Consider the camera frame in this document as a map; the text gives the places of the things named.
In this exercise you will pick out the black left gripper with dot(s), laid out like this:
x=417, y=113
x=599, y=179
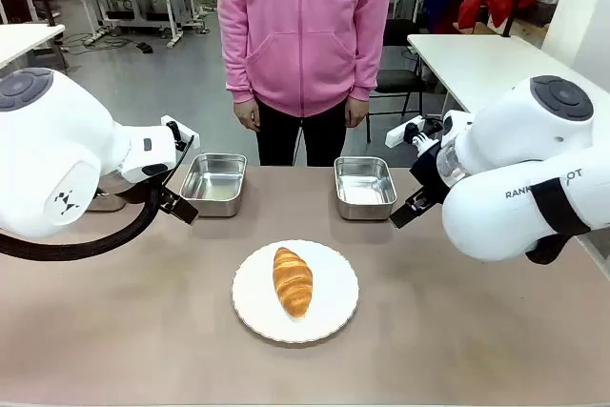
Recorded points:
x=167, y=197

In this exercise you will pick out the person's right hand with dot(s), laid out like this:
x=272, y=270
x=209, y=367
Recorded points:
x=248, y=115

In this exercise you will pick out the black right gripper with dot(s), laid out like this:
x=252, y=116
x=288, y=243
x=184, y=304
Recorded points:
x=431, y=173

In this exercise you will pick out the steel rectangular container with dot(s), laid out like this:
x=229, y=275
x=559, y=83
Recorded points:
x=364, y=185
x=107, y=202
x=214, y=183

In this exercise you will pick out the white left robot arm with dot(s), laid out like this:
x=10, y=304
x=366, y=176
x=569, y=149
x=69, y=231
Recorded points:
x=57, y=140

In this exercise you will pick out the pink hoodie torso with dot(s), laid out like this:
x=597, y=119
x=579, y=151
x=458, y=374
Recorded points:
x=300, y=26

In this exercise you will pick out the small white table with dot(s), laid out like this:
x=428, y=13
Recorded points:
x=24, y=42

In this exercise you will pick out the person's left forearm pink sleeve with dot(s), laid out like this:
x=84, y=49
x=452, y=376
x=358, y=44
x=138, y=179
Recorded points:
x=364, y=64

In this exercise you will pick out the person's right forearm pink sleeve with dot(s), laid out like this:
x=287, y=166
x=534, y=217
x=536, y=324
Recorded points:
x=236, y=64

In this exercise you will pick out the black trousers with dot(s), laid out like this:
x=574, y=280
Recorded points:
x=305, y=140

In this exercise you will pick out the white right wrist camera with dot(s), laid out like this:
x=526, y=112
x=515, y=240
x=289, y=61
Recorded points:
x=398, y=134

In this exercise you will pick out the large white side table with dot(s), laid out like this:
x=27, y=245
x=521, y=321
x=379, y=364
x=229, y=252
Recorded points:
x=486, y=68

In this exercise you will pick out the black folding chair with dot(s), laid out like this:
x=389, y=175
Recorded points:
x=398, y=78

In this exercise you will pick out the person's left hand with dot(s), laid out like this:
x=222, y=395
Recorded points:
x=355, y=112

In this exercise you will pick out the golden croissant bread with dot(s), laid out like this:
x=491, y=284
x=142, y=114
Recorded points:
x=292, y=283

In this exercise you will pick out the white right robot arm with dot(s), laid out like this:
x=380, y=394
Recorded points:
x=519, y=140

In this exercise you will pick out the white scalloped plate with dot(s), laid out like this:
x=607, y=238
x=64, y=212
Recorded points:
x=333, y=302

